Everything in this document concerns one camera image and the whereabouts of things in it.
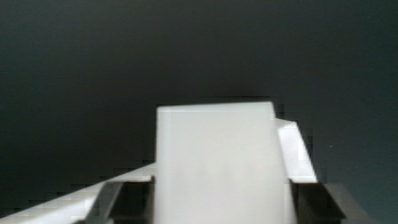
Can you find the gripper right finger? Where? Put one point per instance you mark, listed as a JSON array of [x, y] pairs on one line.
[[326, 205]]

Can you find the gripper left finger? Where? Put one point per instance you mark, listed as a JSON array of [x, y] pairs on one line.
[[123, 204]]

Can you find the white stool leg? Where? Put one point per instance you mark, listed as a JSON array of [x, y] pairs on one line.
[[223, 184]]

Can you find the white front barrier wall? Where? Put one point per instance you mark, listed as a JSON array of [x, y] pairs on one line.
[[66, 209]]

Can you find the white barrier wall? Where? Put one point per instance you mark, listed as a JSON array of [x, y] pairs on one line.
[[296, 155], [66, 209]]

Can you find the white right barrier wall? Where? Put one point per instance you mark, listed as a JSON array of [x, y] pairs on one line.
[[296, 155]]

